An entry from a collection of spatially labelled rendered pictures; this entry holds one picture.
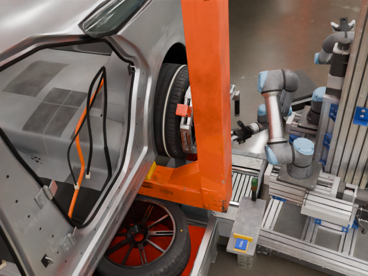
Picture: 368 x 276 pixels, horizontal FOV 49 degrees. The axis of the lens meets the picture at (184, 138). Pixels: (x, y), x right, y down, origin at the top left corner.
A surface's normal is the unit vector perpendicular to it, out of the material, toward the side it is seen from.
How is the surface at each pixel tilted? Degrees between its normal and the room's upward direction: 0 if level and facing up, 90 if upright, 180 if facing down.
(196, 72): 90
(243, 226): 0
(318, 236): 0
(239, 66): 0
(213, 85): 90
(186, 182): 90
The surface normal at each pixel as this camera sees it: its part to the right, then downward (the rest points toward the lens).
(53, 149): -0.34, 0.55
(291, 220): -0.10, -0.72
